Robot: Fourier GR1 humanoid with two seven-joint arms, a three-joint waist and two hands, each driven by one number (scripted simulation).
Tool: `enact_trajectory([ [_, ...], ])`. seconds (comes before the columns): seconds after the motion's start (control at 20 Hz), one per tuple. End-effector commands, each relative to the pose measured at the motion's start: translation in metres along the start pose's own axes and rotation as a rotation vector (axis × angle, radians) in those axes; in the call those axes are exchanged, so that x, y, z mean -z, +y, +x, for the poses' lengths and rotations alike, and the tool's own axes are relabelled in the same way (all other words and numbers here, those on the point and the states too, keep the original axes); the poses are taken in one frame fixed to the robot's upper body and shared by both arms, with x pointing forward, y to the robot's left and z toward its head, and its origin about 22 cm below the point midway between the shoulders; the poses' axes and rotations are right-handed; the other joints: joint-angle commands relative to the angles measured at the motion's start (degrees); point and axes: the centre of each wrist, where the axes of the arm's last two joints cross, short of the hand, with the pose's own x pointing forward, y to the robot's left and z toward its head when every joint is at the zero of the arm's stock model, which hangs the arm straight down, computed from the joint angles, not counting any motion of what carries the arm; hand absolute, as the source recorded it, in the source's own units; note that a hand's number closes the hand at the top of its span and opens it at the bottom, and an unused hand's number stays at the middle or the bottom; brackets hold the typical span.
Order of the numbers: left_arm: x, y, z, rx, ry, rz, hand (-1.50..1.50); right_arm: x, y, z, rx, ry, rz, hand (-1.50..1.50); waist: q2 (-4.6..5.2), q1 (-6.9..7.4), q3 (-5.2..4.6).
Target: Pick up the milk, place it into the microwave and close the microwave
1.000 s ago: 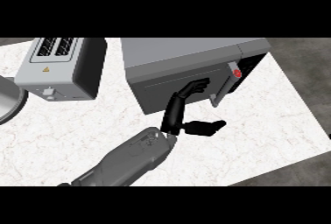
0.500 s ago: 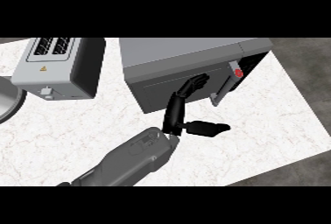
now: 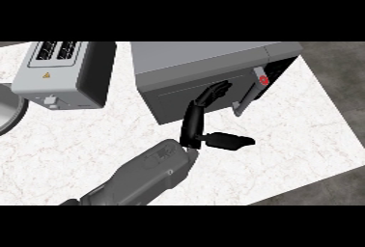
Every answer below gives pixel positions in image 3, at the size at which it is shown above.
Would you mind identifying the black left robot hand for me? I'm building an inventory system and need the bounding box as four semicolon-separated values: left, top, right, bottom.
179;80;257;151

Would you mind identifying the grey microwave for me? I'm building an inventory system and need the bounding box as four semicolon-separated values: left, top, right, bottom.
130;41;304;126

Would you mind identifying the silver and black toaster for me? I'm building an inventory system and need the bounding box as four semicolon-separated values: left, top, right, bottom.
10;41;118;111

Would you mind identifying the round grey pan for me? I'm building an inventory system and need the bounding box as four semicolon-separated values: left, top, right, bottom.
0;82;29;137

